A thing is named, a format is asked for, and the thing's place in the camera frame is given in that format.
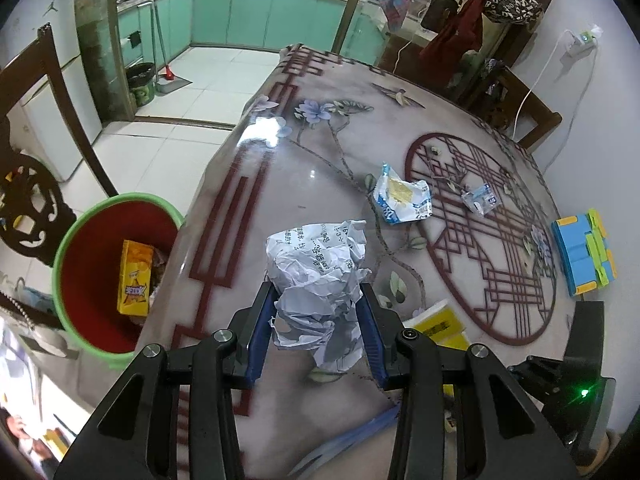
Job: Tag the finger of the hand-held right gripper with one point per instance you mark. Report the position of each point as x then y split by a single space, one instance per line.
540 375

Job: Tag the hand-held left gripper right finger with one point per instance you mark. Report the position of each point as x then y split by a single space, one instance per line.
374 340

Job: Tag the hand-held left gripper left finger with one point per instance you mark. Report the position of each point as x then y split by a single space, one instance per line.
260 340

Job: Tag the white printed paper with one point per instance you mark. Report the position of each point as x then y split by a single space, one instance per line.
315 280

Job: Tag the red bucket green rim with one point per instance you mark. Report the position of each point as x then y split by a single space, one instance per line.
95 260

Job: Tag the white yellow drink carton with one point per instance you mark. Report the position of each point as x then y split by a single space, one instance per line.
440 325

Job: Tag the blue green toy block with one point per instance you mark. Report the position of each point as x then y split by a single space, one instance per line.
575 255

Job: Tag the blue plastic strip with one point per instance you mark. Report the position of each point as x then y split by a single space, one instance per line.
350 435

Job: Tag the crumpled blue white wrapper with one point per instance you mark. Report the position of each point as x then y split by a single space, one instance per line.
400 200

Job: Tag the small clear printed wrapper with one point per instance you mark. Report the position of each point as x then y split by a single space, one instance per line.
480 201

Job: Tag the floral printed tablecloth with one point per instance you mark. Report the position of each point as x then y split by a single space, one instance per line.
310 160

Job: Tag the plain wooden chair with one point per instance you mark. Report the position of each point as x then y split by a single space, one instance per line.
535 110

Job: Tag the grey dustpan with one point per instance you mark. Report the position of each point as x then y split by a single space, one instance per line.
172 86

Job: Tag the dark kitchen waste bin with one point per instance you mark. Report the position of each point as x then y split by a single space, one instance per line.
140 82

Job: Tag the white refrigerator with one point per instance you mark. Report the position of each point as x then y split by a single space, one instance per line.
55 135

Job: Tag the dark red garment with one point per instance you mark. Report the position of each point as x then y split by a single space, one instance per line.
450 45

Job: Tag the teal base cabinets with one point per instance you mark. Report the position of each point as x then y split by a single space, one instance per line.
250 15

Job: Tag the brown handbag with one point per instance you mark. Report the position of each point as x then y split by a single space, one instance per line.
440 10

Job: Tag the carved wooden chair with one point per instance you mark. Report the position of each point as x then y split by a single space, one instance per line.
50 75

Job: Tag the white wall power socket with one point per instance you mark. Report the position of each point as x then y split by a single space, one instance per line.
584 40

